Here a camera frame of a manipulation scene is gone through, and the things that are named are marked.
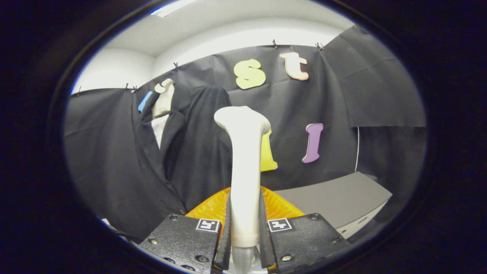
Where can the beige cabinet with grey top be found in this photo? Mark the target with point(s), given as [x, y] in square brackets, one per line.
[342, 201]

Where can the black backdrop cloth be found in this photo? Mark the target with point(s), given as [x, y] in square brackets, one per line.
[323, 95]

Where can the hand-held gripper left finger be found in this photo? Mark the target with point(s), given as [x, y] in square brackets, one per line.
[186, 243]

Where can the black suit jacket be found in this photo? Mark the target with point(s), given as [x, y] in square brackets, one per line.
[201, 152]

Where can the white hanger board stand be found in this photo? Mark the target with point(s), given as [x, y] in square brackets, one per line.
[165, 102]

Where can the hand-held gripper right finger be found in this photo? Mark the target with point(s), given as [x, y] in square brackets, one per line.
[304, 239]

